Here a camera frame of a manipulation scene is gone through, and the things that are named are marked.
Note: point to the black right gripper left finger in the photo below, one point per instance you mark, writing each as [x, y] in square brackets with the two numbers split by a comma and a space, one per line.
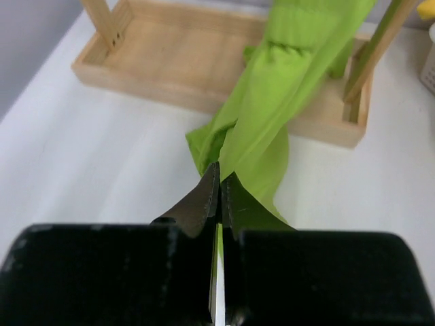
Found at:
[194, 210]

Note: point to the yellow shorts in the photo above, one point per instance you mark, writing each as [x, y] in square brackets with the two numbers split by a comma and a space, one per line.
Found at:
[426, 10]

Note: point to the lime green shorts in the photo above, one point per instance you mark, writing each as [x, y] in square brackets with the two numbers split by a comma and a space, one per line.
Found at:
[303, 44]

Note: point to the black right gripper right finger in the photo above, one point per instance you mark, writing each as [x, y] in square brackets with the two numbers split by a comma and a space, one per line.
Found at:
[242, 212]

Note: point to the wooden clothes rack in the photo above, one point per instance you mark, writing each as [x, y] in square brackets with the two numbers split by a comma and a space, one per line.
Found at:
[191, 56]

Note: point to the white plastic basket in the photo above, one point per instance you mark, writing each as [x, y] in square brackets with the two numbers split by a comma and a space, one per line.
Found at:
[427, 72]

